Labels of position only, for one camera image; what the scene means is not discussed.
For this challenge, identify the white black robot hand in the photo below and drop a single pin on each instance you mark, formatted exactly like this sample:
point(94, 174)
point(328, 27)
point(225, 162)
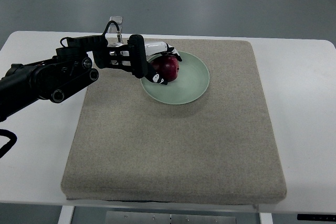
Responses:
point(131, 56)

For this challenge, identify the dark red apple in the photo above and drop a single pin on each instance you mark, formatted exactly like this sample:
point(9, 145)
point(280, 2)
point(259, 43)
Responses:
point(166, 66)

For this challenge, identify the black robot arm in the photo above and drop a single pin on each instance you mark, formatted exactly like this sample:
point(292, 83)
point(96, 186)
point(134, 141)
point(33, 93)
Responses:
point(54, 79)

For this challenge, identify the lower floor socket plate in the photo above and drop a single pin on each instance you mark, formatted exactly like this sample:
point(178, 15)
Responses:
point(113, 29)

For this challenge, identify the floor socket plate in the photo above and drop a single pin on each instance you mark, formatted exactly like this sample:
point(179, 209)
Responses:
point(113, 29)
point(117, 19)

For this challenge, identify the upper floor socket plate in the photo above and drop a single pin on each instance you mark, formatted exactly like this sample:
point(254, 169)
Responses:
point(117, 19)

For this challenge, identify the light green plate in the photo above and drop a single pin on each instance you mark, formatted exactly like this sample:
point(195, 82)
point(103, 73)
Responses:
point(191, 83)

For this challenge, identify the beige fabric cushion mat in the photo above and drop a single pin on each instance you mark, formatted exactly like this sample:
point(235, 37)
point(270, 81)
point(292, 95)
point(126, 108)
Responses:
point(219, 149)

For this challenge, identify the black table control panel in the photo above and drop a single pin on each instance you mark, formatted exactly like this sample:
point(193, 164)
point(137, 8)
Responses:
point(316, 217)

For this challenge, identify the metal table base plate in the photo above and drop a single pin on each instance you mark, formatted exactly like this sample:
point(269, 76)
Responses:
point(144, 217)

